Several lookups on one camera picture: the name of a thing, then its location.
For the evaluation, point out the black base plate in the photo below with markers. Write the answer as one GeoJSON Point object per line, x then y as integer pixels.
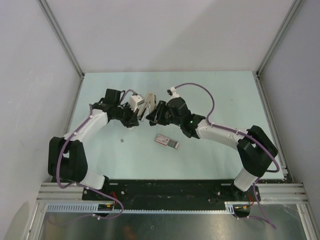
{"type": "Point", "coordinates": [176, 195]}

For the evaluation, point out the aluminium frame rail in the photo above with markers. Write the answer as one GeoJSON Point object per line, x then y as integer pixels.
{"type": "Point", "coordinates": [278, 193]}

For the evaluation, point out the beige black stapler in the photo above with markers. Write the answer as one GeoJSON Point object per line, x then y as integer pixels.
{"type": "Point", "coordinates": [148, 106]}

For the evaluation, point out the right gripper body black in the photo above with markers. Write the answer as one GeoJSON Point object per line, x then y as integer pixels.
{"type": "Point", "coordinates": [177, 121]}

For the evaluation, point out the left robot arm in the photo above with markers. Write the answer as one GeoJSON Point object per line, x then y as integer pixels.
{"type": "Point", "coordinates": [66, 155]}

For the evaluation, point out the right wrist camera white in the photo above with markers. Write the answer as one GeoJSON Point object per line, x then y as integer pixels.
{"type": "Point", "coordinates": [173, 93]}

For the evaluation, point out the red staple box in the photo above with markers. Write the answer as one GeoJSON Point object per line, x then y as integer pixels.
{"type": "Point", "coordinates": [166, 141]}

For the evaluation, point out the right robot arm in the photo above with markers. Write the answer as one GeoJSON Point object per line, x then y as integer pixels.
{"type": "Point", "coordinates": [255, 149]}

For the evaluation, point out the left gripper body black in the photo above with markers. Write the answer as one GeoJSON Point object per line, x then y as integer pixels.
{"type": "Point", "coordinates": [125, 114]}

